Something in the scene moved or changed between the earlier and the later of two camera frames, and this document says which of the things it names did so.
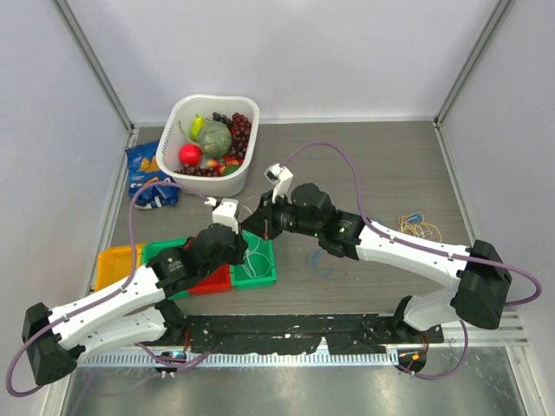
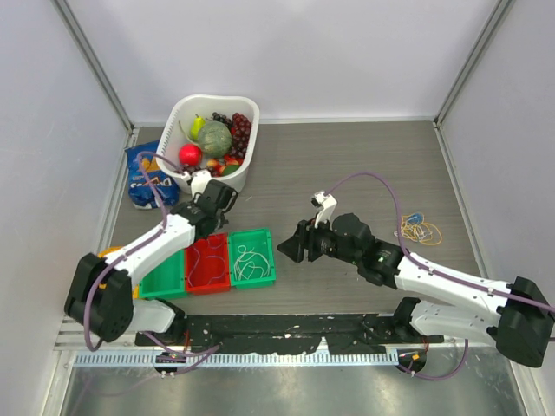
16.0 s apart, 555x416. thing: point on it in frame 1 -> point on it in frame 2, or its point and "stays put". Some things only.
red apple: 190,154 stays put
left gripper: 239,249 -> 223,219
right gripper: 262,223 -> 294,247
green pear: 198,123 stays put
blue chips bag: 142,168 stays put
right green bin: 258,269 stays put
